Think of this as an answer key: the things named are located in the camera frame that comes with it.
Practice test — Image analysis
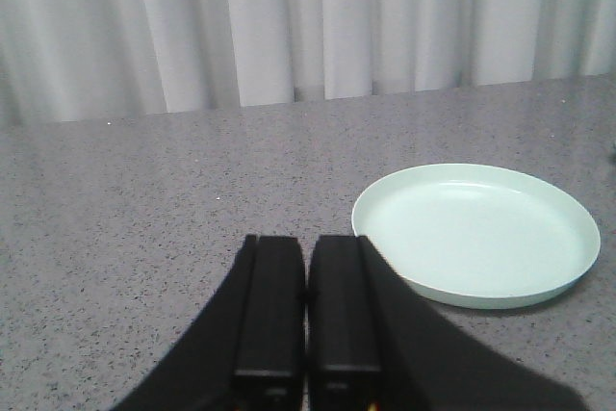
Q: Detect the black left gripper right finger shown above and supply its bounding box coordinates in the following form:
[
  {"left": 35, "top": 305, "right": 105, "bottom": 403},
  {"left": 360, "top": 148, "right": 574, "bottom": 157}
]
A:
[{"left": 308, "top": 235, "right": 587, "bottom": 410}]

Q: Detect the mint green round plate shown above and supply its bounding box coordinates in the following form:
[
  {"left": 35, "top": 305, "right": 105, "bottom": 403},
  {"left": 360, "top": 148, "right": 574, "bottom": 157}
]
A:
[{"left": 351, "top": 164, "right": 601, "bottom": 310}]

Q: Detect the white pleated curtain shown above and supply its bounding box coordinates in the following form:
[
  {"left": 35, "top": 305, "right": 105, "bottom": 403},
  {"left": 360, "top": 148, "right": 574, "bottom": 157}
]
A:
[{"left": 1, "top": 0, "right": 615, "bottom": 126}]

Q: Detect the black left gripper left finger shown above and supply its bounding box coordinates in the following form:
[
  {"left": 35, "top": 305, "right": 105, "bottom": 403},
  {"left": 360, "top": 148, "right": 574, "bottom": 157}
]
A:
[{"left": 116, "top": 235, "right": 305, "bottom": 410}]

